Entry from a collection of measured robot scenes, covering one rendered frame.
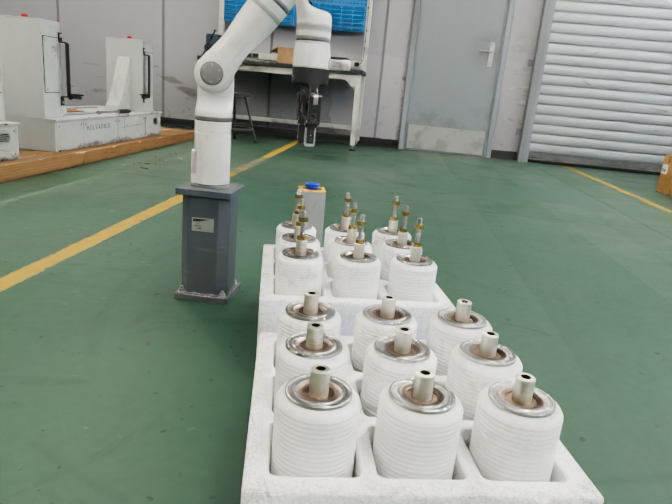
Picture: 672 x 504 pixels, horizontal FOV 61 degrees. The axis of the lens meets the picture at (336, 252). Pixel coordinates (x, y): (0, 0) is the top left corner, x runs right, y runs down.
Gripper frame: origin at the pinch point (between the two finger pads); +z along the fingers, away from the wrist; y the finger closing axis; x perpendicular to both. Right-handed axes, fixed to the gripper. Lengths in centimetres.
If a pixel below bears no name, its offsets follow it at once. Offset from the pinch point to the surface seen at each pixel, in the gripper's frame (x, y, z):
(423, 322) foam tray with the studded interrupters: 21.6, 23.0, 32.6
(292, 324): -10, 45, 23
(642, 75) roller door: 423, -386, -50
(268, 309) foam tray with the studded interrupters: -8.8, 18.3, 31.2
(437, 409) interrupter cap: 2, 70, 22
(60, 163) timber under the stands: -90, -230, 43
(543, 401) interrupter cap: 15, 70, 22
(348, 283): 7.0, 17.3, 26.3
